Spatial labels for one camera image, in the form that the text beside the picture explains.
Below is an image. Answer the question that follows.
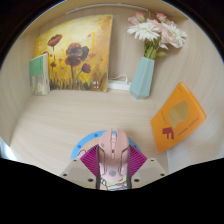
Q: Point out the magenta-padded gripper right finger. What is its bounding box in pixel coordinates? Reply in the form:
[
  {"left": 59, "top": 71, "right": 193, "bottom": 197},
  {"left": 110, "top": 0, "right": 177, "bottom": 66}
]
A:
[{"left": 126, "top": 146, "right": 168, "bottom": 190}]

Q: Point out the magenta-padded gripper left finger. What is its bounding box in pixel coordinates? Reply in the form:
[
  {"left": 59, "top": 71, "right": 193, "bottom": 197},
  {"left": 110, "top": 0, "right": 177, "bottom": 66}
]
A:
[{"left": 59, "top": 146, "right": 101, "bottom": 190}]

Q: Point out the pink computer mouse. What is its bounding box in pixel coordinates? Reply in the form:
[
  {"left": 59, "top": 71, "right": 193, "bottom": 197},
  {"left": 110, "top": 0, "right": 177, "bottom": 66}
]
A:
[{"left": 95, "top": 129, "right": 131, "bottom": 184}]

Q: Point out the round blue-rimmed cartoon mouse pad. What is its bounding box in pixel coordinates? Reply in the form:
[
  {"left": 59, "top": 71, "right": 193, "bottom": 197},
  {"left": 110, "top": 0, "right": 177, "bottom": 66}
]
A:
[{"left": 70, "top": 130, "right": 143, "bottom": 192}]

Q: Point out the orange covered book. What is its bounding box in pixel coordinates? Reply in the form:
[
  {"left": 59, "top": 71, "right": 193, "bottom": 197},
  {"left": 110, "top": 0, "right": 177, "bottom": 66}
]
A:
[{"left": 150, "top": 82, "right": 208, "bottom": 155}]

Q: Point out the pale green faceted vase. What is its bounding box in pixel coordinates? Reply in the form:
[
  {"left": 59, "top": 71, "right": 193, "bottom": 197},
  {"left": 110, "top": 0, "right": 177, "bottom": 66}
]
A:
[{"left": 129, "top": 56, "right": 156, "bottom": 100}]

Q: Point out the green covered book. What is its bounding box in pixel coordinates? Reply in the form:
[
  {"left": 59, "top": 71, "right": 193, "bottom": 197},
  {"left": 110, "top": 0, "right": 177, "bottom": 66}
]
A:
[{"left": 28, "top": 53, "right": 52, "bottom": 97}]

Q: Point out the yellow poppy flower painting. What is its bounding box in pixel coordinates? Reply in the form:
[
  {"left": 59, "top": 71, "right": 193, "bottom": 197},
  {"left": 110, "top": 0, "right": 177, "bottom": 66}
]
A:
[{"left": 33, "top": 14, "right": 114, "bottom": 93}]

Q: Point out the pink and white flower bouquet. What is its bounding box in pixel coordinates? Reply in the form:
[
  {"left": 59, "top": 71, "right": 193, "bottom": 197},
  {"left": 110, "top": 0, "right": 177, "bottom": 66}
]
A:
[{"left": 126, "top": 12, "right": 188, "bottom": 61}]

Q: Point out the white charger with cable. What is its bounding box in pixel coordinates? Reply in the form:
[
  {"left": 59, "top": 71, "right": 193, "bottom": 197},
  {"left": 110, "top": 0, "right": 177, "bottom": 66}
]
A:
[{"left": 107, "top": 73, "right": 132, "bottom": 92}]

